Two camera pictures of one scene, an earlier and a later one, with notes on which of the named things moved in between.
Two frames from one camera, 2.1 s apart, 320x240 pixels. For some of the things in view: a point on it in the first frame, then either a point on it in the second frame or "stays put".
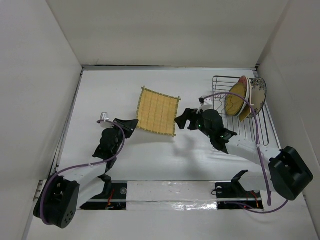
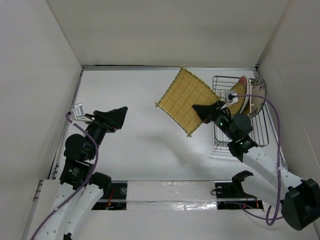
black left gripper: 128,125 -> 111,120
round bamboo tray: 234,104 stays put
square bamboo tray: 156,112 -> 185,90
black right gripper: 182,119 -> 208,112
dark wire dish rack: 254,130 stays put
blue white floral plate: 259,90 stays put
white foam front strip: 171,195 stays put
